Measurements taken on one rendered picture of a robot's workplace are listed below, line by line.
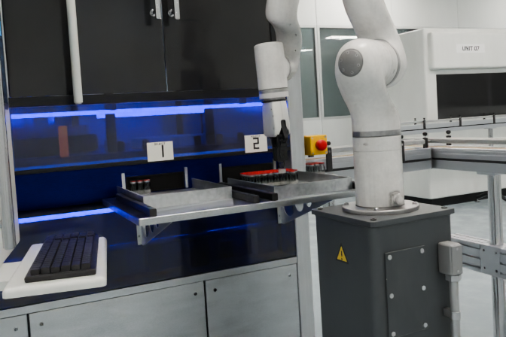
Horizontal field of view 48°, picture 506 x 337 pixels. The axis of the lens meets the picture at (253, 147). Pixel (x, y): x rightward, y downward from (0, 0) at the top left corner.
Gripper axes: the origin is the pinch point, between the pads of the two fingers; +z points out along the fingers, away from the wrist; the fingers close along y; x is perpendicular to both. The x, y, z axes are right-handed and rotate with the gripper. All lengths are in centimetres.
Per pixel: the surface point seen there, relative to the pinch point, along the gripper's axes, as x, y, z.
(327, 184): 12.7, 2.7, 10.6
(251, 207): -13.1, 8.4, 12.3
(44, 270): -65, 29, 14
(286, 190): -0.9, 4.2, 10.1
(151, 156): -32.2, -29.5, -1.9
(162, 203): -34.7, -3.2, 9.3
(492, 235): 96, -29, 46
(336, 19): 303, -531, -114
